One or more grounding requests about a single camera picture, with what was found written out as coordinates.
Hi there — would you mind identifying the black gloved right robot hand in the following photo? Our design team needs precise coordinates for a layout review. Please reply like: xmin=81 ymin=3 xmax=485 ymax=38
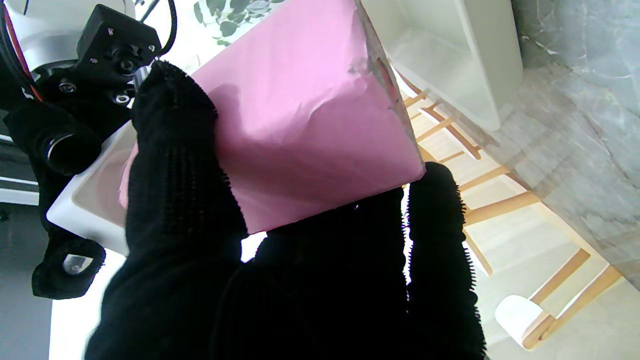
xmin=4 ymin=70 xmax=138 ymax=301

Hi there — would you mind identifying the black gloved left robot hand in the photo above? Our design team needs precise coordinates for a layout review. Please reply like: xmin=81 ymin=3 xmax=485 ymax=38
xmin=84 ymin=60 xmax=487 ymax=360

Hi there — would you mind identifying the white square jar lid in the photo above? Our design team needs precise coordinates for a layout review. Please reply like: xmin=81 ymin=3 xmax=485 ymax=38
xmin=46 ymin=122 xmax=138 ymax=256

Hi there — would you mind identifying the pink square jar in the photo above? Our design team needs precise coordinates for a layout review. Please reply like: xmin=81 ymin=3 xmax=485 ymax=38
xmin=117 ymin=0 xmax=427 ymax=235

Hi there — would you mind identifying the cream baking tray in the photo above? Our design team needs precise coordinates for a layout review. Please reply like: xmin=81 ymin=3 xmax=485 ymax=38
xmin=360 ymin=0 xmax=525 ymax=132

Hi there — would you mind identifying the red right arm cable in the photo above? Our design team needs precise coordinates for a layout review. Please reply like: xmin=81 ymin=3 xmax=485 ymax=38
xmin=2 ymin=5 xmax=43 ymax=101

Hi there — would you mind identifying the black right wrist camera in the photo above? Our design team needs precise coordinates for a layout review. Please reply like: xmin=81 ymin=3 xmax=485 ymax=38
xmin=75 ymin=4 xmax=163 ymax=86

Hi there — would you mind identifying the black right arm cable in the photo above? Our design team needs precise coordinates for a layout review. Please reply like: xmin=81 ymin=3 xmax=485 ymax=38
xmin=140 ymin=0 xmax=178 ymax=58

